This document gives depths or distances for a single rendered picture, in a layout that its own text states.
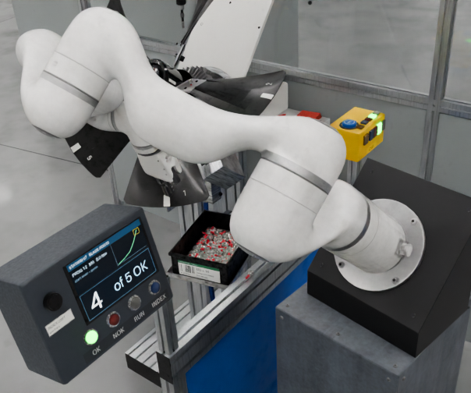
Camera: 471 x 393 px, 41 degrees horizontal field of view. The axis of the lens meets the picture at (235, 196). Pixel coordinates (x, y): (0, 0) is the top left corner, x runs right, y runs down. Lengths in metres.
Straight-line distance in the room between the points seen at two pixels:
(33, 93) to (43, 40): 0.13
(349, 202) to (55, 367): 0.54
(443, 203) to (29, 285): 0.77
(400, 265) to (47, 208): 2.68
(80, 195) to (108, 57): 2.73
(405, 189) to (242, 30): 0.91
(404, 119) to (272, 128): 1.34
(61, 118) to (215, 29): 1.12
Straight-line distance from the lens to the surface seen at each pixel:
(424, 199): 1.29
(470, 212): 1.26
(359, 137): 1.75
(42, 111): 1.04
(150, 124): 0.98
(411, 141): 2.27
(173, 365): 1.39
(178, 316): 2.63
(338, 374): 1.35
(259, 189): 0.94
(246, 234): 0.94
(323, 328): 1.31
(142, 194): 1.69
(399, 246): 1.23
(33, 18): 4.60
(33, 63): 1.12
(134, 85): 0.99
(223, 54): 2.02
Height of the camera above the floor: 1.83
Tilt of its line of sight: 31 degrees down
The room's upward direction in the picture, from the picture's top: 3 degrees counter-clockwise
